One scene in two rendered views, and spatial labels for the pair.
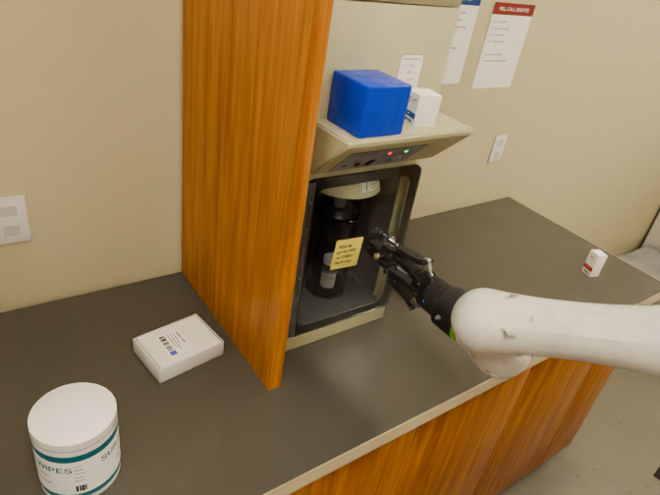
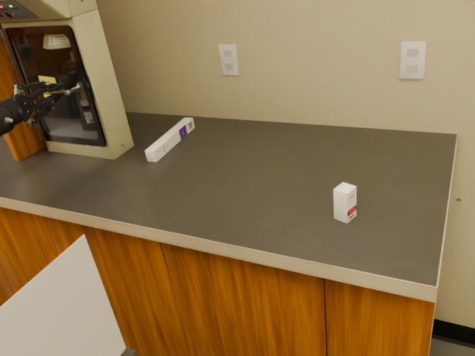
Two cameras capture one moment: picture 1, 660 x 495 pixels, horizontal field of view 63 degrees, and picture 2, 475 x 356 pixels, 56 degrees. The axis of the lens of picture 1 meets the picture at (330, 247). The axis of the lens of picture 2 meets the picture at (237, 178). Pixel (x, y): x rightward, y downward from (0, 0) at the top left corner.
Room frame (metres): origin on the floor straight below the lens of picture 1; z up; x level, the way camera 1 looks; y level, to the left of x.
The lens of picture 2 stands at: (1.06, -1.61, 1.58)
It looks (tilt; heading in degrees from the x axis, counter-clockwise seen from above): 29 degrees down; 70
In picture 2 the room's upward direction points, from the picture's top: 8 degrees counter-clockwise
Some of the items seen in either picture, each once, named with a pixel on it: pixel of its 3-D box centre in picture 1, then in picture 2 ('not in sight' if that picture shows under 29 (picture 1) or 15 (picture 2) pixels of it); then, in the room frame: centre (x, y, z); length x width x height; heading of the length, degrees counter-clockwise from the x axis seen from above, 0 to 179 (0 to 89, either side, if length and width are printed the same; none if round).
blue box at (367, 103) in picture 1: (367, 102); not in sight; (0.95, -0.02, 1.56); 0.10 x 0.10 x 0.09; 40
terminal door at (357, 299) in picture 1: (353, 252); (55, 89); (1.04, -0.05, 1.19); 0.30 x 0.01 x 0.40; 130
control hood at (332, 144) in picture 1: (391, 148); (13, 6); (1.00, -0.09, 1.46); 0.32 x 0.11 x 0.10; 130
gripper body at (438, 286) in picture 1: (429, 291); (17, 109); (0.92, -0.22, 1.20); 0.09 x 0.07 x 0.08; 40
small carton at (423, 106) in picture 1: (420, 107); not in sight; (1.04, -0.13, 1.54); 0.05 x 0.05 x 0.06; 28
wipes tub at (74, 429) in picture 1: (78, 441); not in sight; (0.57, 0.36, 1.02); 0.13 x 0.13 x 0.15
